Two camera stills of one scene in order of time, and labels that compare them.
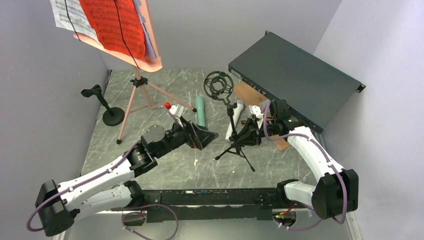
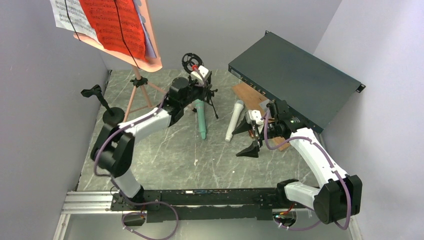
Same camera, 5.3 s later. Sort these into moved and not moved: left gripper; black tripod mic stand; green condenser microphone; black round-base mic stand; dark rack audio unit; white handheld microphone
Moved: black tripod mic stand; left gripper
Not moved: white handheld microphone; green condenser microphone; dark rack audio unit; black round-base mic stand
